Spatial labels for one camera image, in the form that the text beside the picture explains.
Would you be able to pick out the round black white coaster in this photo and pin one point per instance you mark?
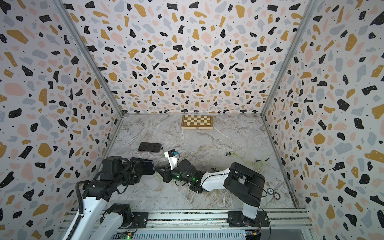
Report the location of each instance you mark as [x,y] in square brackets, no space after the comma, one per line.
[270,191]

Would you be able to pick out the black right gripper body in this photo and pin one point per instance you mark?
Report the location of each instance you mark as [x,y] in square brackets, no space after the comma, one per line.
[177,175]

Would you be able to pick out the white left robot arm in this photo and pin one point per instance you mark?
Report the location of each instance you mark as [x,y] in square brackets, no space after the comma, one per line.
[93,220]

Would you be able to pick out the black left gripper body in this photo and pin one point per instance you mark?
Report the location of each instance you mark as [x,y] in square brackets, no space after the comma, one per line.
[126,177]

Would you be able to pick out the wooden chessboard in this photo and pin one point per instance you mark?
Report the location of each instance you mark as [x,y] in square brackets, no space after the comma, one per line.
[198,122]

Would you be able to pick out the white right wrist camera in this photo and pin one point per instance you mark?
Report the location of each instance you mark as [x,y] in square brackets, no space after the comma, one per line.
[173,158]

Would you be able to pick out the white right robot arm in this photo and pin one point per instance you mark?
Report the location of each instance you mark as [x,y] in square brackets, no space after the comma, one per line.
[246,184]

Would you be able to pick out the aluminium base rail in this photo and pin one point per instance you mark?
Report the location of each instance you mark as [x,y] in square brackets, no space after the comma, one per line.
[270,224]

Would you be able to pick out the black smartphone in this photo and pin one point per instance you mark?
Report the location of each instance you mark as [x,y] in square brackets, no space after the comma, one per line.
[144,168]
[150,147]

